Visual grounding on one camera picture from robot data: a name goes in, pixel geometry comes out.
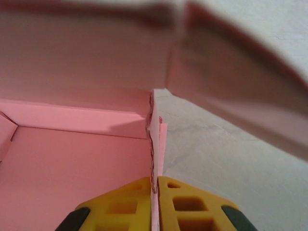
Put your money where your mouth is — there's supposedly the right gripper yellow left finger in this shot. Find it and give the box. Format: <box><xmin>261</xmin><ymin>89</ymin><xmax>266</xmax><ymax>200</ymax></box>
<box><xmin>54</xmin><ymin>177</ymin><xmax>153</xmax><ymax>231</ymax></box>

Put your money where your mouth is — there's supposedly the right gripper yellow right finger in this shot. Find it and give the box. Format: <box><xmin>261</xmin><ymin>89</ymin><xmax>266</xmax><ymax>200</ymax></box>
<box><xmin>157</xmin><ymin>176</ymin><xmax>255</xmax><ymax>231</ymax></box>

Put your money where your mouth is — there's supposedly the pink paper box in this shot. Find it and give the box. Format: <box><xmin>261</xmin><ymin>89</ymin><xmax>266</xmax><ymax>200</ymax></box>
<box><xmin>0</xmin><ymin>0</ymin><xmax>308</xmax><ymax>231</ymax></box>

